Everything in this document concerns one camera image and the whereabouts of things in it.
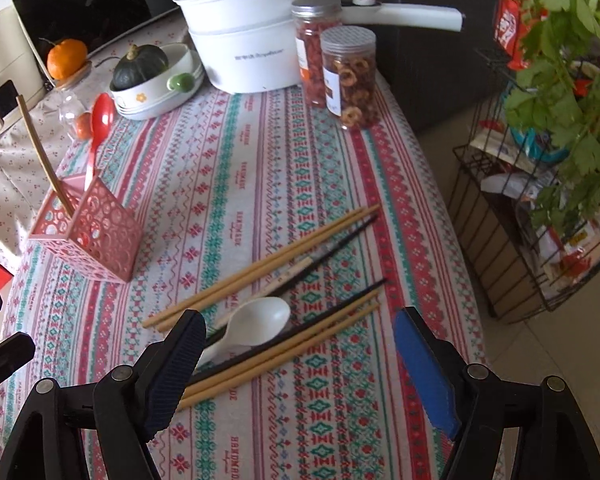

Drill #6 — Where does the black chopstick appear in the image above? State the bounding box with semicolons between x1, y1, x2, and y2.
203;213;380;348
187;278;387;387

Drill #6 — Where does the white plastic spoon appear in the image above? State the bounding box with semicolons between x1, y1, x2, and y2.
196;297;290;370

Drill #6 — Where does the pale decorated chopstick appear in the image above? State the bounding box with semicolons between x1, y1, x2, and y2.
213;257;313;330

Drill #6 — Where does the pink perforated utensil holder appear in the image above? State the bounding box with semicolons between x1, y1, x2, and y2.
29;174;142;283

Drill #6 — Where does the bamboo chopstick in holder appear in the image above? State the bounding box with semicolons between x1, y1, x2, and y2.
16;94;74;219

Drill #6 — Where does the red plastic spoon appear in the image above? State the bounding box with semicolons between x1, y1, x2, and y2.
84;93;116;190

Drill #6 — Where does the glass jar with tomatoes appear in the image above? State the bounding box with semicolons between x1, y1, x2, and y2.
56;61;92;141

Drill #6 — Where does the patterned red green tablecloth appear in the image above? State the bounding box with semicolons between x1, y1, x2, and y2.
0;84;486;479

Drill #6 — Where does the orange tangerine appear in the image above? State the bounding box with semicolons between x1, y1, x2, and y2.
42;38;88;80

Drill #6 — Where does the dark green squash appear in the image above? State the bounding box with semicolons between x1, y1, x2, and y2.
110;44;169;91

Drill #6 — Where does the teal snack bag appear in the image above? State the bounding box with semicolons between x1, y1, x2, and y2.
509;127;569;165

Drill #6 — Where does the white microwave oven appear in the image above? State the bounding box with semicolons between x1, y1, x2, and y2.
0;0;175;134

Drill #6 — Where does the green leafy celery bunch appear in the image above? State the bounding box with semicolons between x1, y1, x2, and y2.
505;0;600;234

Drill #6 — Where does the white electric cooking pot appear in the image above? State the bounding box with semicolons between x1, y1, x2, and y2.
172;0;467;96

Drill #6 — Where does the red snack package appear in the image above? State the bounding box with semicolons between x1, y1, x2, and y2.
494;0;548;72

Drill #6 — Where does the jar of dried apple rings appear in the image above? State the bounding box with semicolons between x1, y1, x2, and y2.
321;25;378;131

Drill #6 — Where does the jar of red dried fruit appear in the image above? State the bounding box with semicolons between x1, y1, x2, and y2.
291;0;341;108

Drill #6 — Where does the white ceramic dish green handle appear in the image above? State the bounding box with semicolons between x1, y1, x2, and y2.
109;44;204;120

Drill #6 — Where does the black wire storage rack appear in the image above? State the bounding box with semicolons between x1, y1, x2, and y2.
448;48;600;324

